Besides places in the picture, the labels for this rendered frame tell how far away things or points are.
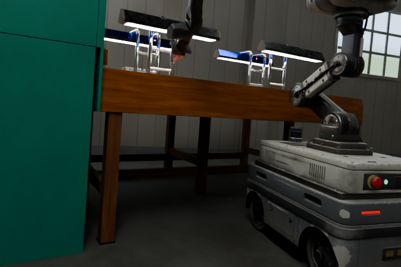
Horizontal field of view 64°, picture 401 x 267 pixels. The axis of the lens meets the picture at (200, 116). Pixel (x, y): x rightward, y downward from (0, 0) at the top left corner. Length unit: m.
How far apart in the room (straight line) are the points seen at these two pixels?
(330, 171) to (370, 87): 4.00
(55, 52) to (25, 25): 0.13
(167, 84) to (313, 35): 3.38
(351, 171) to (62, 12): 1.21
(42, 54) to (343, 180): 1.20
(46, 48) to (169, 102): 0.56
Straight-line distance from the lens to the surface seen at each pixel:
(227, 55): 2.74
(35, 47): 1.34
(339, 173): 1.30
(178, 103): 1.53
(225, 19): 4.04
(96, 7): 1.41
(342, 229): 1.28
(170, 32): 1.51
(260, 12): 4.14
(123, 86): 1.43
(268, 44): 2.29
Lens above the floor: 0.64
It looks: 2 degrees down
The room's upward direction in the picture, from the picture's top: 4 degrees clockwise
